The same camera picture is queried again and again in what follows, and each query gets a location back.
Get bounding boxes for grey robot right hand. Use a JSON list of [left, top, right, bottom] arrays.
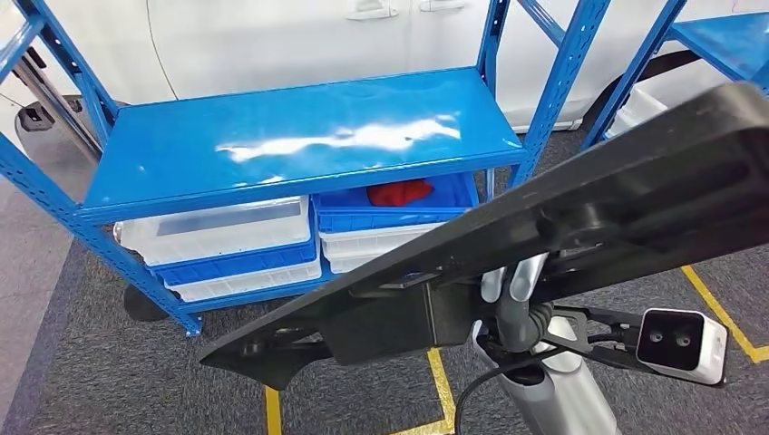
[[480, 252, 550, 354]]

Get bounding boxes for white car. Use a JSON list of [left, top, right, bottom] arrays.
[[0, 0, 769, 133]]

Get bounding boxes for large white plastic bin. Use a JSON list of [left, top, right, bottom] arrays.
[[607, 86, 668, 140]]

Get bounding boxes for blue plastic bin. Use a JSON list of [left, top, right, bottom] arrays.
[[312, 172, 480, 234], [150, 237, 318, 287]]

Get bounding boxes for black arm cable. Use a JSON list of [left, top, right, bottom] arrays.
[[453, 344, 566, 435]]

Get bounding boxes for red cloth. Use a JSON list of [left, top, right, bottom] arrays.
[[366, 178, 435, 208]]

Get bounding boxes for grey metal stand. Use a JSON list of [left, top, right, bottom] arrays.
[[12, 47, 103, 163]]

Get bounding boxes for blue metal shelf rack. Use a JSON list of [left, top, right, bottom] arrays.
[[0, 0, 614, 337], [579, 0, 769, 151]]

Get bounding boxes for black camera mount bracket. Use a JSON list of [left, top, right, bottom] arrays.
[[540, 305, 647, 373]]

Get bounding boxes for black plastic licence plate frame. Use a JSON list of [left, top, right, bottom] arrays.
[[198, 82, 769, 392]]

